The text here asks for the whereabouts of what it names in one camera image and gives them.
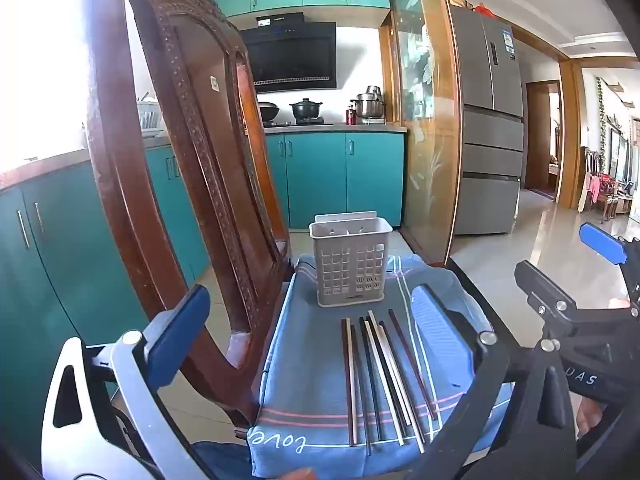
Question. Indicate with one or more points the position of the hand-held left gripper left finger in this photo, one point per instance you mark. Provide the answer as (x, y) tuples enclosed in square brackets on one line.
[(180, 325)]

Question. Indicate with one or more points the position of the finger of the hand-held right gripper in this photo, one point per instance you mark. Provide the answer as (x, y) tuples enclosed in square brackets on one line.
[(600, 241), (540, 285)]

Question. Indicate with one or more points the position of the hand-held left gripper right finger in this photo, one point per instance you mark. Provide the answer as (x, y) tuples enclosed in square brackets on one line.
[(442, 332)]

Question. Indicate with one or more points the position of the dark red chopstick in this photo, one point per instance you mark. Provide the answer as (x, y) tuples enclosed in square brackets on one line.
[(415, 370)]

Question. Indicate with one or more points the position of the black chopstick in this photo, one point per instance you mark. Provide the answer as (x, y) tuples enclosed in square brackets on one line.
[(362, 400), (371, 380), (389, 347)]

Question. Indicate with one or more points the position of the beige chopstick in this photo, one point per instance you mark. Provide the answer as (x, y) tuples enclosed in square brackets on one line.
[(385, 385)]

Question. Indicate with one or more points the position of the grey plastic utensil basket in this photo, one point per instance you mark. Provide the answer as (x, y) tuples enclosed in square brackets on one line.
[(350, 260)]

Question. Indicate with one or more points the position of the person's right hand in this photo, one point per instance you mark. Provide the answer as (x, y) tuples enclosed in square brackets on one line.
[(590, 420)]

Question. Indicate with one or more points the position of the pink garment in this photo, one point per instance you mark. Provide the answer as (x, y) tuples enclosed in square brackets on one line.
[(594, 186)]

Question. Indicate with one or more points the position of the green vine decoration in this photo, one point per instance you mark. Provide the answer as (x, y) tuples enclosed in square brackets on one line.
[(601, 120)]

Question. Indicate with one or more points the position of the teal base cabinet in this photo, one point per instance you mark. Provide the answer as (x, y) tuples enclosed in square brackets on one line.
[(345, 180), (75, 260)]

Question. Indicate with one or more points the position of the blue striped cloth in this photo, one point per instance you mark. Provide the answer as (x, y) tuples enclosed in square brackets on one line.
[(310, 360)]

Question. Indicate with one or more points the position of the person's leg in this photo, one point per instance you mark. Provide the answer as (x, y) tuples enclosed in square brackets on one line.
[(215, 457)]

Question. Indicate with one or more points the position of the grey refrigerator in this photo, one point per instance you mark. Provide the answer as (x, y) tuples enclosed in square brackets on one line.
[(487, 125)]

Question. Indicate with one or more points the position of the carved wooden chair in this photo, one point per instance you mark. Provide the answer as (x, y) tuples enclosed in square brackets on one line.
[(165, 160)]

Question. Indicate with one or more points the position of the white dish rack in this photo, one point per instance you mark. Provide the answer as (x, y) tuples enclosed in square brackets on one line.
[(149, 119)]

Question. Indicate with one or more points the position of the wood framed glass door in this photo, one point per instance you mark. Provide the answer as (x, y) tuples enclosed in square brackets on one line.
[(425, 110)]

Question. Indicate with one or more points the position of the gas stove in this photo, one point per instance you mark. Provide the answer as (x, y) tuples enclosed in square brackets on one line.
[(295, 123)]

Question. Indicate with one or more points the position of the black wok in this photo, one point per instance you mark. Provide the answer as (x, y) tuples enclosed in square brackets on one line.
[(269, 109)]

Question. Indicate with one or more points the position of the red canister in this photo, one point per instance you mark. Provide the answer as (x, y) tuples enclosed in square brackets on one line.
[(351, 115)]

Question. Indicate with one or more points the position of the stainless steel pot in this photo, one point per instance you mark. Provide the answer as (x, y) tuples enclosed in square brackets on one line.
[(370, 104)]

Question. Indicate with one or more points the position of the black clay pot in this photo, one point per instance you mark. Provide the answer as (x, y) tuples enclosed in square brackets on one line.
[(306, 110)]

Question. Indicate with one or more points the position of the red ornament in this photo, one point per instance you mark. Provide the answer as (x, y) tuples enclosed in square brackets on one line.
[(481, 9)]

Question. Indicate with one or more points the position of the black range hood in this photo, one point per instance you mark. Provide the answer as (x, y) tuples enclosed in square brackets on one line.
[(290, 55)]

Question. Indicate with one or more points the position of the wooden door frame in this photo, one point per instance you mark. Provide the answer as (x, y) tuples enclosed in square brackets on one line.
[(542, 140)]

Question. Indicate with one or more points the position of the white wall socket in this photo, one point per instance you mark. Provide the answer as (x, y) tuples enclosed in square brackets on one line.
[(215, 83)]

